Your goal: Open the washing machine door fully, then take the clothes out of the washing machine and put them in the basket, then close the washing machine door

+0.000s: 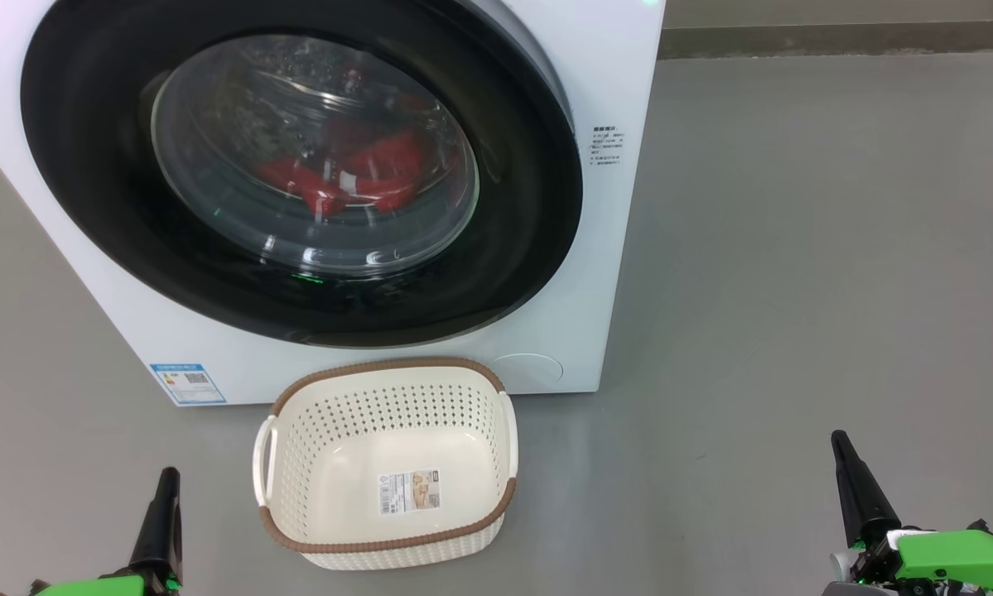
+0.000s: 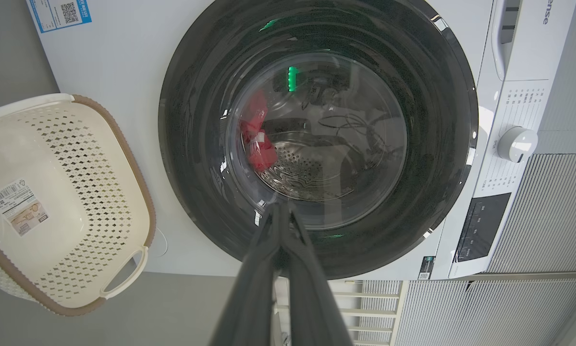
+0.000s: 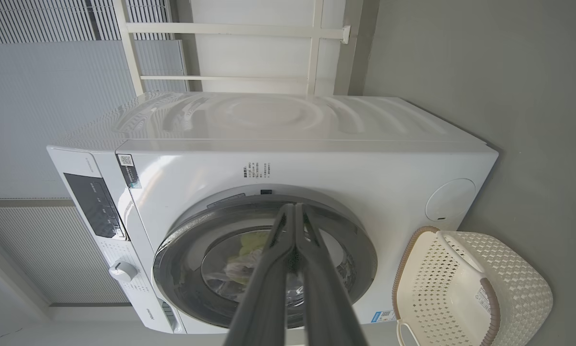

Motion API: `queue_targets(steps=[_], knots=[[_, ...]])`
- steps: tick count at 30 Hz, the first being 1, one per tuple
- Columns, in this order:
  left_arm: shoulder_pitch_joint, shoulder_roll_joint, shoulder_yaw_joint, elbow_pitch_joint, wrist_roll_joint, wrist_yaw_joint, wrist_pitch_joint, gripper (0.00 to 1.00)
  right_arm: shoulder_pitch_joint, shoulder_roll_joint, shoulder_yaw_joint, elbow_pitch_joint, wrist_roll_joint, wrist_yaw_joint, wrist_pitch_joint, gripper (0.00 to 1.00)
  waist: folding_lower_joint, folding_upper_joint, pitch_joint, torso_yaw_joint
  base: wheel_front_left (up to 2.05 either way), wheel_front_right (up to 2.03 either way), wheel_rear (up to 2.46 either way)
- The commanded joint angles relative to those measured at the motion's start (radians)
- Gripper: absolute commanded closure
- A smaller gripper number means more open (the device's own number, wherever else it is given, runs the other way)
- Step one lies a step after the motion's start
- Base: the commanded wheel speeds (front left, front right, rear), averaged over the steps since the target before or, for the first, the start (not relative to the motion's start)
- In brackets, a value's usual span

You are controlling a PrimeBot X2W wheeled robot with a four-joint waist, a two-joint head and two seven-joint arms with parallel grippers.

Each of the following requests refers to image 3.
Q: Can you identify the QR code sticker strip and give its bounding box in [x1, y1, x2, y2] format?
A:
[116, 154, 141, 189]

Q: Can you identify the white pleated window blind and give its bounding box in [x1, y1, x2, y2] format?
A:
[0, 0, 172, 45]
[0, 206, 131, 305]

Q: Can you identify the printed warning text label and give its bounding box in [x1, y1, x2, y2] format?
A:
[243, 163, 272, 180]

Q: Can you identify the printed product label sticker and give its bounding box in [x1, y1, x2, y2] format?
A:
[475, 284, 493, 316]

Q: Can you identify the cream perforated laundry basket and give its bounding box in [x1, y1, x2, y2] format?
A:
[392, 226, 553, 346]

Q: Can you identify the white metal shelf frame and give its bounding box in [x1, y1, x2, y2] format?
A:
[112, 0, 351, 97]

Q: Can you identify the white front-load washing machine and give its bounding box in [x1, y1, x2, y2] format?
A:
[47, 91, 500, 334]

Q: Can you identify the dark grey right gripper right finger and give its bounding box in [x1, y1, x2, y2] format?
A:
[295, 203, 369, 346]

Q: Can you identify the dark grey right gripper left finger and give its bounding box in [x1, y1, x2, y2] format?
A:
[223, 203, 296, 346]

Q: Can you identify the white washing machine dial knob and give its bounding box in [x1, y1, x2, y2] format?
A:
[109, 260, 138, 284]

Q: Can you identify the black control display panel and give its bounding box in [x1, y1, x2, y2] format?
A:
[63, 173, 125, 239]

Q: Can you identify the washing machine glass door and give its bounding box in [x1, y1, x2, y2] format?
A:
[152, 195, 379, 330]

